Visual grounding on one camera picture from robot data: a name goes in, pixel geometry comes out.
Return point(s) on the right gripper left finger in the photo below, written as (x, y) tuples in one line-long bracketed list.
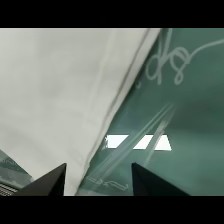
[(51, 184)]

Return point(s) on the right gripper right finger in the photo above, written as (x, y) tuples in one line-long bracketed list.
[(146, 184)]

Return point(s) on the white shirt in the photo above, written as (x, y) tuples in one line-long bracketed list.
[(63, 93)]

